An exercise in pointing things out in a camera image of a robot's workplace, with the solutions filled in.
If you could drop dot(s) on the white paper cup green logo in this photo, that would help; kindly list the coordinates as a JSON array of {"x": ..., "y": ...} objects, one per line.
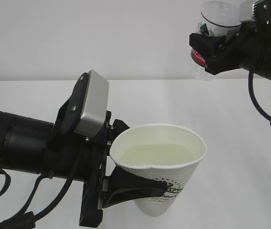
[{"x": 161, "y": 152}]

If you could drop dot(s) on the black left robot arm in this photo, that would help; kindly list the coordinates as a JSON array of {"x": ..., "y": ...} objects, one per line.
[{"x": 23, "y": 145}]

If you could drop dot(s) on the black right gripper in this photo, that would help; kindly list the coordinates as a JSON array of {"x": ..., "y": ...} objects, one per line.
[{"x": 248, "y": 49}]

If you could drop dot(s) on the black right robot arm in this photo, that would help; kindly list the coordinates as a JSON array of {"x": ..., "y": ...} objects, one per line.
[{"x": 249, "y": 48}]

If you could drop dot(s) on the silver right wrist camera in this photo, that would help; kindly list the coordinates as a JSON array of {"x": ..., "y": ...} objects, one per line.
[{"x": 247, "y": 11}]

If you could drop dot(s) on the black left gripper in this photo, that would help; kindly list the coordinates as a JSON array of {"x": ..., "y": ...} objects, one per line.
[{"x": 79, "y": 158}]

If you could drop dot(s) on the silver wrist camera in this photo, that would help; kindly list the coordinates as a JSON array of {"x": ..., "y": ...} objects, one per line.
[
  {"x": 94, "y": 108},
  {"x": 247, "y": 11}
]

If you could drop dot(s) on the clear Nongfu Spring water bottle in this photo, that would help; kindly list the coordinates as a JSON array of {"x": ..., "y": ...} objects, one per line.
[{"x": 217, "y": 18}]

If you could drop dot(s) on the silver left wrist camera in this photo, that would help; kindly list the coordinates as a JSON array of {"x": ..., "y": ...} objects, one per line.
[{"x": 94, "y": 108}]

